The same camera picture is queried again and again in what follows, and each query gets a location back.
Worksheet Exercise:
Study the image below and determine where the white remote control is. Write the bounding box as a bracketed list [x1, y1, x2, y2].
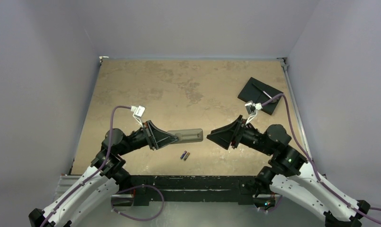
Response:
[168, 128, 204, 144]

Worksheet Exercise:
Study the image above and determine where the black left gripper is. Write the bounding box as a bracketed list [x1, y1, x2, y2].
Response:
[118, 119, 178, 155]

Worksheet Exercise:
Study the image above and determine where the black metal tool on tray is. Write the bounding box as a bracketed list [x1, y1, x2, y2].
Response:
[252, 83, 278, 103]

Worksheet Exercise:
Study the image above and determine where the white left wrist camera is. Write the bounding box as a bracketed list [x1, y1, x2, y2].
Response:
[131, 105, 146, 127]

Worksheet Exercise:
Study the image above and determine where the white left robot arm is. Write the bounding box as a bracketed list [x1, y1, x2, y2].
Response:
[28, 121, 178, 227]

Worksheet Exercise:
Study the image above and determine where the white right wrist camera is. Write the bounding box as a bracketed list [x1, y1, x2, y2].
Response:
[245, 101, 263, 125]

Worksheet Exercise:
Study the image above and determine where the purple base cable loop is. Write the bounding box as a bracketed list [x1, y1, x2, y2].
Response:
[110, 184, 164, 222]

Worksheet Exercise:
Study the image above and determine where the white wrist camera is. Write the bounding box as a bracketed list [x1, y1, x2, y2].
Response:
[245, 101, 263, 125]
[131, 105, 146, 127]

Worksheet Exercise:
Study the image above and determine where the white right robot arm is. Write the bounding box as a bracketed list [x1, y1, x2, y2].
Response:
[207, 116, 371, 227]

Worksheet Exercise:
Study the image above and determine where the black flat tray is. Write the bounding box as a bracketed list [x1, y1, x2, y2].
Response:
[238, 77, 283, 104]

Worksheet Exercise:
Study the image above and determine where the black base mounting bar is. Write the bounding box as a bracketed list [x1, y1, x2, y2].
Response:
[110, 169, 286, 208]

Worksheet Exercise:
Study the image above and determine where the aluminium frame rail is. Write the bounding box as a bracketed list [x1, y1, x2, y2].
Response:
[277, 58, 311, 156]

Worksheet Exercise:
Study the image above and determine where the black gold AAA battery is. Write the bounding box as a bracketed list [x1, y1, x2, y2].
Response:
[183, 152, 190, 161]

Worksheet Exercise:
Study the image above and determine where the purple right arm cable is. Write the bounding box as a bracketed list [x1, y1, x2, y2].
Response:
[260, 93, 381, 215]

